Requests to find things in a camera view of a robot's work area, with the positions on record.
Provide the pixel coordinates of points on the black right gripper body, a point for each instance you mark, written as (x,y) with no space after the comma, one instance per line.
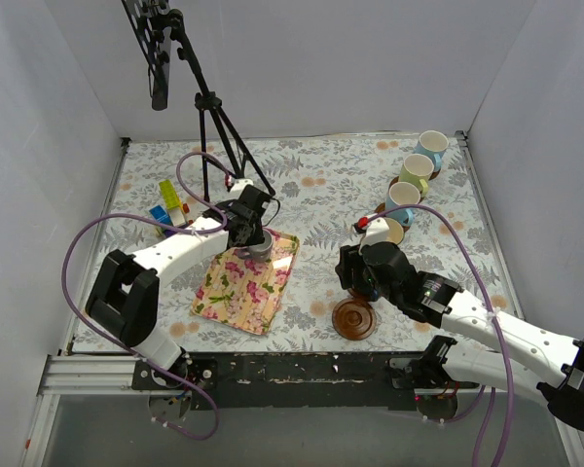
(346,269)

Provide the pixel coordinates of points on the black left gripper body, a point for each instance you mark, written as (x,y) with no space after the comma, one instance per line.
(246,233)

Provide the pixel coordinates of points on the cream enamel mug dark rim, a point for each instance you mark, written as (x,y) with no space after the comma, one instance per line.
(395,231)

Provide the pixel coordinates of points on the small grey patterned cup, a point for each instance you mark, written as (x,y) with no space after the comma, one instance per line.
(260,252)

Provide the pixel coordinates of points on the brown wooden coaster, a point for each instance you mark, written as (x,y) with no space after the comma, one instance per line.
(358,295)
(381,207)
(435,174)
(354,319)

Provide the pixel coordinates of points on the white mug blue handle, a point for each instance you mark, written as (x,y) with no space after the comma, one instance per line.
(399,194)

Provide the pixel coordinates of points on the white mug green handle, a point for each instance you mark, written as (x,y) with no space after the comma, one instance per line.
(416,170)

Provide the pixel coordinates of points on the white mug light blue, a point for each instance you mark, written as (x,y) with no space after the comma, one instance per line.
(433,144)

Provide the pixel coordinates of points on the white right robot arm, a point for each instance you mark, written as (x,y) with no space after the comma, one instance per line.
(513,354)

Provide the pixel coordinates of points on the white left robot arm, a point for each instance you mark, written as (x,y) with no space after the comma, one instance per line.
(125,295)

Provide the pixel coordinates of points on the colourful toy blocks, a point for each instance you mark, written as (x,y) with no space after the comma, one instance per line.
(173,213)

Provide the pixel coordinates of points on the floral serving tray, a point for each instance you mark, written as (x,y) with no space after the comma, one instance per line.
(243,293)

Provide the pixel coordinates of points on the floral table cloth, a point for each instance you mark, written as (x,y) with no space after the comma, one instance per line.
(322,186)

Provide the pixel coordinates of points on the black tripod stand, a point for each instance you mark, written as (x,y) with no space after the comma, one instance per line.
(206,101)

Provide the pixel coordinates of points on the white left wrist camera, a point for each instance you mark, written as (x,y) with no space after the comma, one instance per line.
(238,185)

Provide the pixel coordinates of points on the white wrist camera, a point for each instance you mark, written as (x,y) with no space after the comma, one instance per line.
(372,232)
(238,185)

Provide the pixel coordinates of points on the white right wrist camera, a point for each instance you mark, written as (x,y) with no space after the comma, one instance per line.
(372,232)

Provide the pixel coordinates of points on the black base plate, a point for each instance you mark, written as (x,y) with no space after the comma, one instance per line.
(315,379)

